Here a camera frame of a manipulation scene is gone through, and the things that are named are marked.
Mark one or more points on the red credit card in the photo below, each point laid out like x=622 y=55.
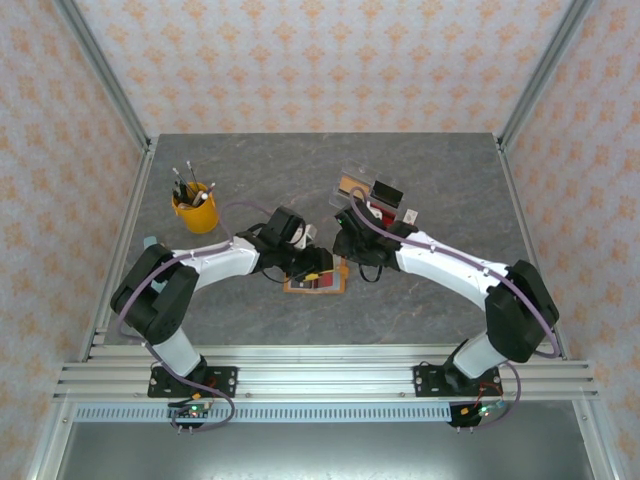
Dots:
x=322 y=284

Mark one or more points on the black credit card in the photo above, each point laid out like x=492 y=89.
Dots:
x=301 y=285

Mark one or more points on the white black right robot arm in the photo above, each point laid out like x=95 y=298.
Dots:
x=450 y=267

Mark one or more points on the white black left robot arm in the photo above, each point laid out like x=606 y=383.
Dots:
x=220 y=262

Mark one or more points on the red card stack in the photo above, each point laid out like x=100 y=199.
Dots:
x=386 y=205

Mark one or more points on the black card stack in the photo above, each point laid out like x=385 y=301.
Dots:
x=387 y=192

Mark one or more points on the tan card stack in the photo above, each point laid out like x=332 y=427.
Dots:
x=350 y=185

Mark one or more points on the clear acrylic card organizer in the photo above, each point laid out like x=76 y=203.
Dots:
x=360 y=170

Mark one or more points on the small white box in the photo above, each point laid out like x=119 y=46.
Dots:
x=410 y=217

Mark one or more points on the yellow pen cup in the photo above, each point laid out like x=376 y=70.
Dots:
x=200 y=217

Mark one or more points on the pencil with white eraser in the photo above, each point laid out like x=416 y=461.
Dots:
x=210 y=190

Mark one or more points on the white marker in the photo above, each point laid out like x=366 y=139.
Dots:
x=200 y=197

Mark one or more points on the aluminium extrusion base beam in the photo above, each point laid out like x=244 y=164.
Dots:
x=325 y=375

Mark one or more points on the black marker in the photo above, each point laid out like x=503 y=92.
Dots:
x=179 y=192

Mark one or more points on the thin metal-tipped pen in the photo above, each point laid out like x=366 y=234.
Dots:
x=190 y=175
x=179 y=181

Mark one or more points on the light blue ruler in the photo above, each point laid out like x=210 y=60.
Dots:
x=149 y=241

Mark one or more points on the grey metal shelf panel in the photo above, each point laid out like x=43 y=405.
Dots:
x=325 y=450

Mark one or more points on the small circuit board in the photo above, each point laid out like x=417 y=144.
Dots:
x=192 y=411
x=482 y=411

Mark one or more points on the aluminium table side rail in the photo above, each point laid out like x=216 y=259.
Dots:
x=140 y=175
x=517 y=200

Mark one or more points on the aluminium frame post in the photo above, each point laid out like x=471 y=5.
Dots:
x=544 y=70
x=102 y=70

